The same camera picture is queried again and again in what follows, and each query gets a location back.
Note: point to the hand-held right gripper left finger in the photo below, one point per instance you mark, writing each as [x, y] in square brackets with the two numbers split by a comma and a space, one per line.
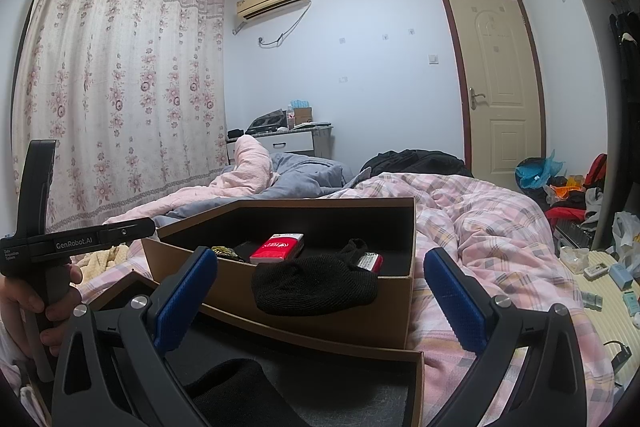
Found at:
[185, 299]

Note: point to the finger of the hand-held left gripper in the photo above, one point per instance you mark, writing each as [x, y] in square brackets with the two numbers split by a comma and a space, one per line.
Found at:
[125, 231]

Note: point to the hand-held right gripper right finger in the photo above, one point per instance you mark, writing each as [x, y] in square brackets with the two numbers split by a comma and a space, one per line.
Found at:
[452, 302]

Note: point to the large brown cardboard box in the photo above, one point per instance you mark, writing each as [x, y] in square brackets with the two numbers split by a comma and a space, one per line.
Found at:
[225, 307]

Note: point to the black shoe wipes packet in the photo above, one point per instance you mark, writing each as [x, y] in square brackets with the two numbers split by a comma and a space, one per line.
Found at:
[222, 252]

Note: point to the red tissue pack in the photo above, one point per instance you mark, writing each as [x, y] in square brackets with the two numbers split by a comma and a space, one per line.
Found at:
[372, 262]
[276, 248]

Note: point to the black knit cloth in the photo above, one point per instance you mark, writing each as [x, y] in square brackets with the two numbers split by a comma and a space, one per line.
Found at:
[235, 389]

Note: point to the black sock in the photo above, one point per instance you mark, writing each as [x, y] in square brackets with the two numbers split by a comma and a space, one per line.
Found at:
[355, 247]

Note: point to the black knit hat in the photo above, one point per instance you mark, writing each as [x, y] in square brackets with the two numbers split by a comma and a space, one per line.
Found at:
[310, 287]

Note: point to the small brown cardboard box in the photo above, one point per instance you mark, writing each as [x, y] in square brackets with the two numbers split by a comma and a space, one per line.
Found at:
[350, 387]

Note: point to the person's left hand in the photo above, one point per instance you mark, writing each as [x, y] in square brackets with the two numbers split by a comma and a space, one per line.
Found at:
[15, 307]

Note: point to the yellow towel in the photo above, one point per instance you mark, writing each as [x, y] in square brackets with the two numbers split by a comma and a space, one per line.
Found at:
[102, 264]

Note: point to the pink plaid quilt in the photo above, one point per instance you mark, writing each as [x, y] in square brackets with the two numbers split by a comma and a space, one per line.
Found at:
[490, 227]

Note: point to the black ribbed suitcase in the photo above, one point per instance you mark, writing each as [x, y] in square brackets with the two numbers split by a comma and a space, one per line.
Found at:
[572, 234]

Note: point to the red cloth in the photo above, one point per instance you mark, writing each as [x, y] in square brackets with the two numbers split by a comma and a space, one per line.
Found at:
[565, 214]

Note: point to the black jacket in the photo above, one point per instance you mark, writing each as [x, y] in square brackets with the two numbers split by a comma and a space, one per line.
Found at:
[420, 163]

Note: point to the light pink fleece blanket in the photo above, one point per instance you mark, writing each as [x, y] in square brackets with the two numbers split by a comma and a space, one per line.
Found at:
[252, 162]

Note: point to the beige striped floor mat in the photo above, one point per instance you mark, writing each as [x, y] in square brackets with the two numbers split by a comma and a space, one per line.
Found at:
[600, 322]

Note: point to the floral curtain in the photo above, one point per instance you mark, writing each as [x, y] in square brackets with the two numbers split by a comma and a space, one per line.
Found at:
[125, 82]

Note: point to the blue plastic bag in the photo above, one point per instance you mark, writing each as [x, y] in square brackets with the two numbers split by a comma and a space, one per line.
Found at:
[532, 172]

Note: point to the orange cloth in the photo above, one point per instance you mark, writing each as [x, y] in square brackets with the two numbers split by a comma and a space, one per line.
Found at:
[565, 191]

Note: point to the light blue box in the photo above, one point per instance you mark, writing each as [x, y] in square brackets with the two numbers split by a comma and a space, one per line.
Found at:
[621, 276]

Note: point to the grey blanket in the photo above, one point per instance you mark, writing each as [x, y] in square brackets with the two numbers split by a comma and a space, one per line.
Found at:
[300, 172]

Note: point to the grey hoodie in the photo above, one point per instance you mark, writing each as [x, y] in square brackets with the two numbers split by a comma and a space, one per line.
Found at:
[594, 204]

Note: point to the small teal box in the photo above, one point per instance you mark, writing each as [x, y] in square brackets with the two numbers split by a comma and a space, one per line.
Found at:
[631, 302]

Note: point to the black tray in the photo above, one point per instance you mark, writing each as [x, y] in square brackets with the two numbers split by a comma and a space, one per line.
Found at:
[267, 122]

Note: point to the white plastic bag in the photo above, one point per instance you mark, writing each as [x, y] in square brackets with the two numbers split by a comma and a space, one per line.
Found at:
[625, 232]

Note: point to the white nightstand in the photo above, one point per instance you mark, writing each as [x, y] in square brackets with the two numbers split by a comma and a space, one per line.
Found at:
[295, 142]

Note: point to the red backpack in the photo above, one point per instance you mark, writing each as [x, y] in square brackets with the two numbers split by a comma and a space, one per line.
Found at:
[596, 169]

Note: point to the clear water bottle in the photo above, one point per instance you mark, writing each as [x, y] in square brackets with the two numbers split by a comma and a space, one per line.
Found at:
[291, 118]

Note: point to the flat book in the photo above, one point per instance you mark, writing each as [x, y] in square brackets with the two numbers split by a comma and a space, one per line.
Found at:
[312, 124]

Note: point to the light blue packet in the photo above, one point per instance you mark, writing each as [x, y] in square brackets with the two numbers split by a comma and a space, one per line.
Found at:
[300, 104]

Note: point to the cream door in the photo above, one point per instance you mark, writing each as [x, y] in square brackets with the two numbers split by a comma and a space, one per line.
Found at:
[500, 72]

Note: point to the hanging black clothes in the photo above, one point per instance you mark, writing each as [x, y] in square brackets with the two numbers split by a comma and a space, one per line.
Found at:
[625, 47]

